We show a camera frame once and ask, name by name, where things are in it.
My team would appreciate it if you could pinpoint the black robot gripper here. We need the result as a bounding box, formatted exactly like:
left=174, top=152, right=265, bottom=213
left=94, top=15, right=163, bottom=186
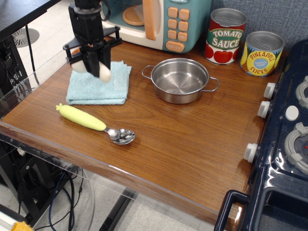
left=63, top=3, right=122, bottom=77

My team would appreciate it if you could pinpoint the brown white plush mushroom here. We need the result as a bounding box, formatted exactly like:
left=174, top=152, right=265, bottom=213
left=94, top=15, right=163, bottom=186
left=66, top=46, right=112, bottom=83

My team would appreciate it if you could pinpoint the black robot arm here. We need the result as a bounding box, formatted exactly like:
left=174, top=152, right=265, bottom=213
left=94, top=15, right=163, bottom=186
left=63, top=0, right=122, bottom=82

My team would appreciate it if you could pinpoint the light blue folded towel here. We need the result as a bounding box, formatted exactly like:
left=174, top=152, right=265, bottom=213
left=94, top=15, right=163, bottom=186
left=66, top=61, right=132, bottom=105

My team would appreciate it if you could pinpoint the stainless steel pot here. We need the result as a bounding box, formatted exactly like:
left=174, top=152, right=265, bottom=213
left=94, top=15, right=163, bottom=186
left=141, top=58, right=220, bottom=104

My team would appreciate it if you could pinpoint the black computer tower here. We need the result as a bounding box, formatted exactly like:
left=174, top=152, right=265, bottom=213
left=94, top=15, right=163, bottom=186
left=0, top=36, right=27, bottom=96

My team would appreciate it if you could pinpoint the toy microwave oven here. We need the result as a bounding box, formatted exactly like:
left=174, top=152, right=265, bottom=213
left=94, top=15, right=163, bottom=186
left=101, top=0, right=211, bottom=53

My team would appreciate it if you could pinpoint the tomato sauce can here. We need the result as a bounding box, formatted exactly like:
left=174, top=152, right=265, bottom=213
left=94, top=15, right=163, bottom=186
left=204, top=8, right=247, bottom=64

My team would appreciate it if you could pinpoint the black table leg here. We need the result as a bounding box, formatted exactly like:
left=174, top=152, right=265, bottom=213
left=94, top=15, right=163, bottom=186
left=99, top=188, right=137, bottom=231

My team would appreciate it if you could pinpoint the pineapple slices can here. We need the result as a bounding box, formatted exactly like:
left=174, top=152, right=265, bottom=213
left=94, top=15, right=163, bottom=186
left=240, top=31, right=285, bottom=77

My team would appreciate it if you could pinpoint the dark blue toy stove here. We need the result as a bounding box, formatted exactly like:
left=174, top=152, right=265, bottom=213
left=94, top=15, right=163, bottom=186
left=215, top=40, right=308, bottom=231

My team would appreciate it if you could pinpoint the green handled metal spoon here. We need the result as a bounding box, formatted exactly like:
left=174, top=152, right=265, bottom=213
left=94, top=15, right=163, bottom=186
left=56, top=103, right=135, bottom=145

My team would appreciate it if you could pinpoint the blue cable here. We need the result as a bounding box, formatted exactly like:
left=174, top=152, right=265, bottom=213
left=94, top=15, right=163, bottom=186
left=49, top=172, right=75, bottom=231

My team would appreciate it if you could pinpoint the black cable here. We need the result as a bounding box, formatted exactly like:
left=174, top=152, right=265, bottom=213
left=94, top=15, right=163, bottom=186
left=33, top=168, right=85, bottom=231

